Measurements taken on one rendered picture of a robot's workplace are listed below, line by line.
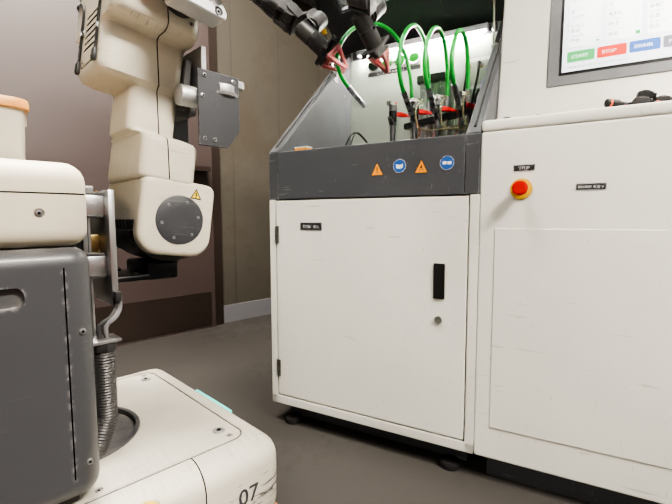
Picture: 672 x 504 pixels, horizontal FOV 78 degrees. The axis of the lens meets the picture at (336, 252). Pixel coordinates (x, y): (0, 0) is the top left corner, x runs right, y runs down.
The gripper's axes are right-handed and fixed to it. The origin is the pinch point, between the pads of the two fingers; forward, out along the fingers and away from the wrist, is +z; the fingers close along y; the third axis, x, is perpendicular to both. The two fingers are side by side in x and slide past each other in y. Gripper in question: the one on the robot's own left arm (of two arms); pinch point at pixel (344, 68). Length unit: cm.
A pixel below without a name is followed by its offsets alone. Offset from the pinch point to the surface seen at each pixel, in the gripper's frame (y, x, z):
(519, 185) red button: -43, 22, 55
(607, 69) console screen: -45, -25, 58
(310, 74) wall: 175, -107, -39
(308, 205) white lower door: 6.7, 43.2, 20.4
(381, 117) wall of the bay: 31.1, -18.6, 21.0
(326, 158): -1.7, 30.4, 15.0
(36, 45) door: 99, 38, -127
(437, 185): -25, 26, 43
